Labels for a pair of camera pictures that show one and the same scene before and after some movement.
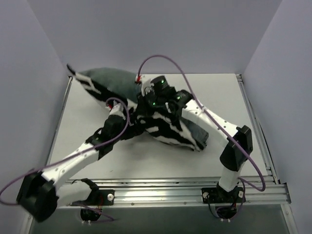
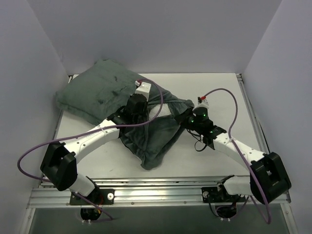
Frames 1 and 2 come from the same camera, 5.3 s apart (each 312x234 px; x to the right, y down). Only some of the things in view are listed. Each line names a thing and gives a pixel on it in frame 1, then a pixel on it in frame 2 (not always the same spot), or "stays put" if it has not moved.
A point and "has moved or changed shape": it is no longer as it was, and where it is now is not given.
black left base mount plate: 99,197 stays put
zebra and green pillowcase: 121,90 has moved or changed shape
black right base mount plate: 217,195 stays put
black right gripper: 148,102 to 183,116
